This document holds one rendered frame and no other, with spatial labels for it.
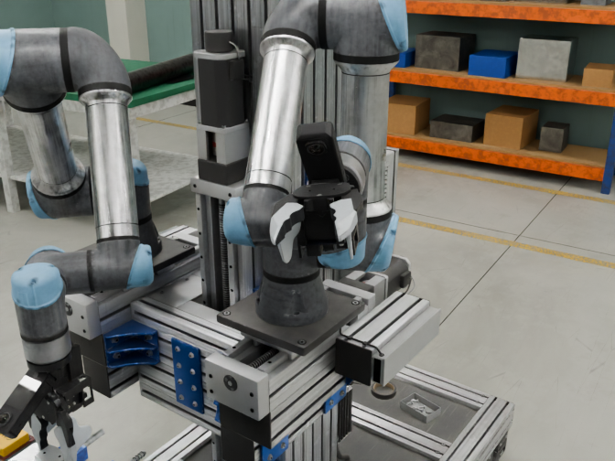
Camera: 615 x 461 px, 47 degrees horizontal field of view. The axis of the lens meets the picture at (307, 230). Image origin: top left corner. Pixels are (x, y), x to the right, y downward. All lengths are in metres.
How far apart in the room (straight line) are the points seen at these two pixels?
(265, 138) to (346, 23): 0.24
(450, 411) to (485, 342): 0.88
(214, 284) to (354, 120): 0.61
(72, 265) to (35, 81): 0.34
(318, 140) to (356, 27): 0.41
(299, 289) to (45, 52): 0.63
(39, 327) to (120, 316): 0.55
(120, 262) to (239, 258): 0.41
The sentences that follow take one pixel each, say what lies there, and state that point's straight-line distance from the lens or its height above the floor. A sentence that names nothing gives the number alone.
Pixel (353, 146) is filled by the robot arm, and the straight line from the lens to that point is 1.03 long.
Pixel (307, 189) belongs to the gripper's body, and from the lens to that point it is 0.87.
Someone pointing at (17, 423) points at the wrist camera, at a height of 1.03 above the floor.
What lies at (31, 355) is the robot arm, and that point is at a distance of 1.23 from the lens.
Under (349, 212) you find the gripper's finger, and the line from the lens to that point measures 0.79.
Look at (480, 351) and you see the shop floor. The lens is 3.35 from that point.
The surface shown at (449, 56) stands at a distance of 5.85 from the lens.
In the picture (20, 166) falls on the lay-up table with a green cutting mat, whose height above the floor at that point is 0.26.
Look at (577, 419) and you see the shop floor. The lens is 3.05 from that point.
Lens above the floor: 1.75
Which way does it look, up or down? 23 degrees down
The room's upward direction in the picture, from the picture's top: straight up
